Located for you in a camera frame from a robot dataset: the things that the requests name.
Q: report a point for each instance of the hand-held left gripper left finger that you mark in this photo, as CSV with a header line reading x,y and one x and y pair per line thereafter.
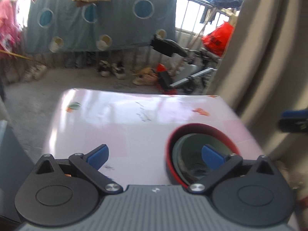
x,y
98,156

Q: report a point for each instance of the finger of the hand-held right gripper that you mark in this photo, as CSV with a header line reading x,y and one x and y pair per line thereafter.
x,y
293,125

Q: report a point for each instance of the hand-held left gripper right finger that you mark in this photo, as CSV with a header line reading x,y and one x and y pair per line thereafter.
x,y
213,157

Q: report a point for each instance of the red and black bowl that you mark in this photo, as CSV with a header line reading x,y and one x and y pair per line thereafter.
x,y
204,127

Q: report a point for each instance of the grey ceramic bowl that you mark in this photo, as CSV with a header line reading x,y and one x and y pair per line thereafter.
x,y
176,156

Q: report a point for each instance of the beige curtain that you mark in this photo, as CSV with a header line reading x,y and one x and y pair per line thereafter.
x,y
269,53

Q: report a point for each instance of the black and white sneaker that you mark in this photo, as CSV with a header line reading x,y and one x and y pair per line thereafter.
x,y
104,68
118,71

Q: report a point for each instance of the grey storage box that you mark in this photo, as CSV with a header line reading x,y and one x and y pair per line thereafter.
x,y
9,173

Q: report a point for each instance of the tan shoes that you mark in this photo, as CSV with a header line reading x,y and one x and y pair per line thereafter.
x,y
145,77

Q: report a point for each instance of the small red item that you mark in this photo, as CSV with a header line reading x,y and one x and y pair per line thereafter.
x,y
162,67

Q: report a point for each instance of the red plastic bag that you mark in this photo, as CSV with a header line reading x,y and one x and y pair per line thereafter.
x,y
217,39

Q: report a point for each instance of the yellow stick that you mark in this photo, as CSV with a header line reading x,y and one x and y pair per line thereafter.
x,y
21,57

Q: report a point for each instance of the blue blanket with circles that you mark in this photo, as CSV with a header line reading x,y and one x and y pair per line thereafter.
x,y
72,33

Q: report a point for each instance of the metal balcony railing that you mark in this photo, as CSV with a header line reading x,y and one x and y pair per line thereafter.
x,y
184,14

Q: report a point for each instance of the pink hanging clothes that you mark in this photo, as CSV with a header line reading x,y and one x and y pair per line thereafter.
x,y
8,24

